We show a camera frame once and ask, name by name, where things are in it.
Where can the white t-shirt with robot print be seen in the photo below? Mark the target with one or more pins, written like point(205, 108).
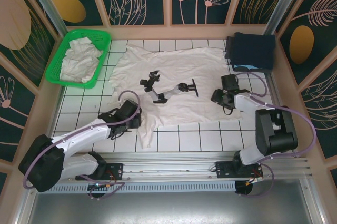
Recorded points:
point(184, 63)

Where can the green plastic basket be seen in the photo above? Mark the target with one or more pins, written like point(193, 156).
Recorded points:
point(87, 34)

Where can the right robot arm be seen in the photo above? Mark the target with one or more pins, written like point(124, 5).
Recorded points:
point(273, 129)

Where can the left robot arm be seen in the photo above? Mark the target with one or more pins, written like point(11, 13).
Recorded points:
point(79, 134)

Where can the light blue folded t-shirt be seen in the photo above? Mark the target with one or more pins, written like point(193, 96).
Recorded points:
point(245, 67)

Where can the dark grey folded t-shirt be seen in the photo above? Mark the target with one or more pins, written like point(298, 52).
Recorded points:
point(229, 48)

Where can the black folded t-shirt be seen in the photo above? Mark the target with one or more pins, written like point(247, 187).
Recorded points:
point(266, 71)

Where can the navy folded t-shirt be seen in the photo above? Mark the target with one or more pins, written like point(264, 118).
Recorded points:
point(252, 50)

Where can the small circuit board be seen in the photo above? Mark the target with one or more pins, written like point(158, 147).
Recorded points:
point(99, 185)

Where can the crumpled white t-shirt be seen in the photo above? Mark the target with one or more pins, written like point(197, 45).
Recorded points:
point(79, 60)

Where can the grey metal front panel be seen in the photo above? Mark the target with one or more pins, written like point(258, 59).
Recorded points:
point(168, 208)

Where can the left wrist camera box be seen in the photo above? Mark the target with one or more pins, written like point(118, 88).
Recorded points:
point(129, 108)

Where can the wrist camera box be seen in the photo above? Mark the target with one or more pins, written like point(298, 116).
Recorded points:
point(229, 81)
point(129, 108)

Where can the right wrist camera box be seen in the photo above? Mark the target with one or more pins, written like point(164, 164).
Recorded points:
point(229, 81)

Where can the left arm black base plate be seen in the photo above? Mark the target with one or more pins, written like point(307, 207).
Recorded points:
point(116, 168)

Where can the aluminium mounting rail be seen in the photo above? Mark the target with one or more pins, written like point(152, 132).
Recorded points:
point(168, 166)

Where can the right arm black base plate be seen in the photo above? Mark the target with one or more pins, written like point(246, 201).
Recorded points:
point(223, 168)

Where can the aluminium corner post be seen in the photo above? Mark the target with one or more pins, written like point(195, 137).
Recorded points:
point(283, 0)
point(50, 5)

